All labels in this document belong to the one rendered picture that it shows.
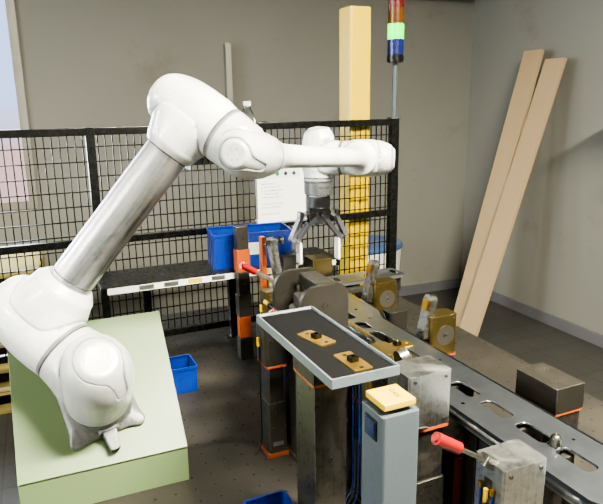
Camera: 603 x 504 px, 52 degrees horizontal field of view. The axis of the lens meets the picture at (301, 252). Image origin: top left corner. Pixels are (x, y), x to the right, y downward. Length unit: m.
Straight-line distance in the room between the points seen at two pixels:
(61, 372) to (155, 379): 0.33
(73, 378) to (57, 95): 3.07
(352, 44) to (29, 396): 1.80
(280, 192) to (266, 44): 2.23
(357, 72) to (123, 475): 1.79
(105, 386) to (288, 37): 3.59
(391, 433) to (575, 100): 3.79
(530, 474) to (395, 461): 0.21
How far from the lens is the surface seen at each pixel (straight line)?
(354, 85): 2.64
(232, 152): 1.31
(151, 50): 4.36
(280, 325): 1.32
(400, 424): 1.02
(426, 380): 1.23
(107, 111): 4.31
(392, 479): 1.07
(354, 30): 2.66
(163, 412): 1.64
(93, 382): 1.38
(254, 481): 1.64
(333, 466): 1.32
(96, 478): 1.62
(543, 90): 4.54
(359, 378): 1.08
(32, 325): 1.48
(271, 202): 2.47
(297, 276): 1.64
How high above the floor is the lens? 1.62
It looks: 14 degrees down
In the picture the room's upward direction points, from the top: 1 degrees counter-clockwise
